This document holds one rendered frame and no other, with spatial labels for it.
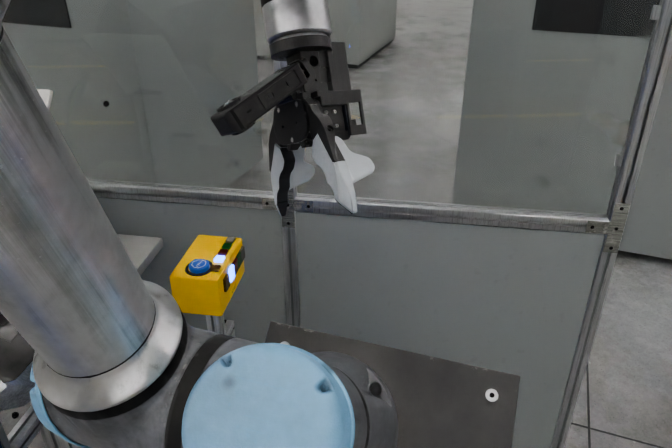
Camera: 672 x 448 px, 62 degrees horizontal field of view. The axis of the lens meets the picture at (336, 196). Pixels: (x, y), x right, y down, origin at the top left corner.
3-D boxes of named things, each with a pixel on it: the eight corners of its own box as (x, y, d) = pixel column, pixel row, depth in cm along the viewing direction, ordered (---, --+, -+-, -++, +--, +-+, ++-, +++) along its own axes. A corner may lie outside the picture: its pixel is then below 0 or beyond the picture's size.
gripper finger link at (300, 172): (314, 210, 74) (329, 148, 69) (274, 217, 70) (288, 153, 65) (302, 197, 76) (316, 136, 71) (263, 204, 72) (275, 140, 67)
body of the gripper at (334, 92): (369, 139, 65) (354, 34, 64) (307, 146, 60) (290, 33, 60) (331, 146, 71) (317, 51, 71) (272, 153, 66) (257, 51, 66)
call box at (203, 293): (203, 272, 128) (198, 232, 123) (246, 276, 126) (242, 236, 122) (175, 318, 114) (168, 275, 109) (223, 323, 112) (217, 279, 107)
